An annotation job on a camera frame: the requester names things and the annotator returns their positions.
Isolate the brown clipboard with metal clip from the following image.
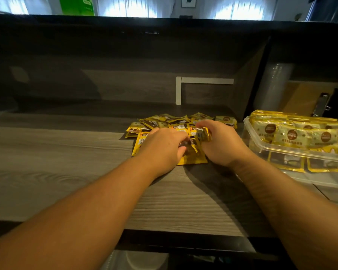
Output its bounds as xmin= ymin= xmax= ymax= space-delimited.
xmin=279 ymin=81 xmax=338 ymax=117

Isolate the person's left hand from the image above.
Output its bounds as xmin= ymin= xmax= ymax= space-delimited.
xmin=135 ymin=127 xmax=190 ymax=179

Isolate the person's right forearm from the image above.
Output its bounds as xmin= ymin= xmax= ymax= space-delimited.
xmin=229 ymin=153 xmax=338 ymax=270

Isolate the white angled bracket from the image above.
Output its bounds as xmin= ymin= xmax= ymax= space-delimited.
xmin=175 ymin=76 xmax=235 ymax=105

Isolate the dark curtain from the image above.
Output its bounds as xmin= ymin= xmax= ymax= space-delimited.
xmin=305 ymin=0 xmax=338 ymax=23

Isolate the pile of yellow sachets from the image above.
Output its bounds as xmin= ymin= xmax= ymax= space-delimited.
xmin=125 ymin=112 xmax=238 ymax=166

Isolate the wrapped stack of white lids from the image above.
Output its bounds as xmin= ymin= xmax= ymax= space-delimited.
xmin=125 ymin=251 xmax=169 ymax=270

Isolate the wrapped stack of clear cups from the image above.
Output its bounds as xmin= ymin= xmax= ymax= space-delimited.
xmin=253 ymin=63 xmax=295 ymax=111

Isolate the green banner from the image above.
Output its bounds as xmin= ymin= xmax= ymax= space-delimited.
xmin=58 ymin=0 xmax=95 ymax=17

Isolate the person's left forearm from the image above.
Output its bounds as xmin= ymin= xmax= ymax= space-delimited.
xmin=0 ymin=157 xmax=155 ymax=270

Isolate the clear plastic container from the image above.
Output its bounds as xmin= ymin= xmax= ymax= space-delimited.
xmin=243 ymin=116 xmax=338 ymax=190

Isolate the person's right hand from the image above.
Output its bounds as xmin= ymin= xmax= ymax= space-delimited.
xmin=195 ymin=119 xmax=255 ymax=168

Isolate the row of packets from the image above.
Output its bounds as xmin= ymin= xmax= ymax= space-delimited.
xmin=249 ymin=109 xmax=338 ymax=173

